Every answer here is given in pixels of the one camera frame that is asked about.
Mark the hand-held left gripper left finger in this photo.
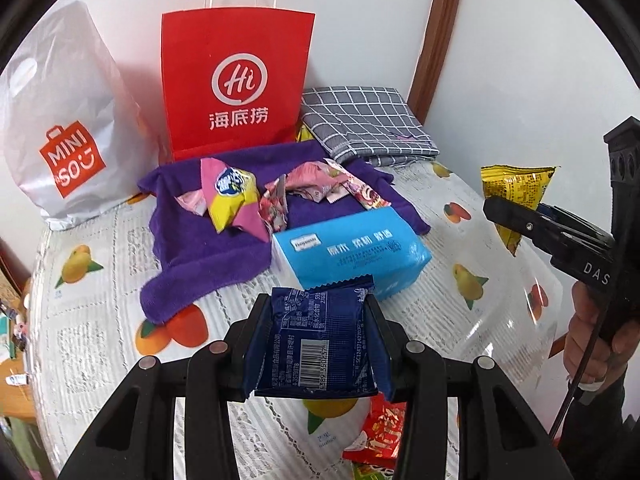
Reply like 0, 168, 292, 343
59, 294, 275, 480

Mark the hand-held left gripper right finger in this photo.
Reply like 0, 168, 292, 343
364, 294, 576, 480

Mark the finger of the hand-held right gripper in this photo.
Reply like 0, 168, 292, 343
482, 196, 583, 262
542, 204, 614, 249

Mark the dark blue snack packet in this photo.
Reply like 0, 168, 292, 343
252, 276, 381, 401

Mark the red strawberry jelly packet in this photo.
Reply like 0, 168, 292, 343
257, 175, 291, 233

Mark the pink yellow snack packet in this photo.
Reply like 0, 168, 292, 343
200, 156, 273, 242

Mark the pink zip packet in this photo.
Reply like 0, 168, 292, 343
285, 161, 333, 202

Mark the person's right forearm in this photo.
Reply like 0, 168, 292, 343
555, 375, 631, 466

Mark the person's right hand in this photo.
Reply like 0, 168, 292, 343
565, 282, 637, 392

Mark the red gold snack packet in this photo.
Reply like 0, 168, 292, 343
342, 392, 408, 471

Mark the green snack packet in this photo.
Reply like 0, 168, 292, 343
352, 462, 401, 480

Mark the purple towel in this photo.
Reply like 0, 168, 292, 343
137, 140, 432, 323

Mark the blue tissue pack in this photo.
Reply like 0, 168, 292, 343
270, 208, 433, 302

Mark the fruit print tablecloth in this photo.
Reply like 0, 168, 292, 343
30, 160, 576, 480

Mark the pink swirl snack packet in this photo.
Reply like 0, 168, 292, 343
347, 175, 393, 211

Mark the small white pink packet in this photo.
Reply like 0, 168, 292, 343
322, 157, 353, 203

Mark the grey checked cloth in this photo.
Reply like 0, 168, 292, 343
300, 86, 441, 167

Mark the wooden bedside table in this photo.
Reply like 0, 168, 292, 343
0, 280, 38, 418

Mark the red paper bag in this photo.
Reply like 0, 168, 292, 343
160, 0, 317, 163

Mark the white plastic shopping bag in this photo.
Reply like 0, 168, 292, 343
0, 0, 161, 233

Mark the black cable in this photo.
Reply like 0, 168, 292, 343
547, 260, 613, 443

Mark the brown wooden door frame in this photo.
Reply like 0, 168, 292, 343
407, 0, 468, 126

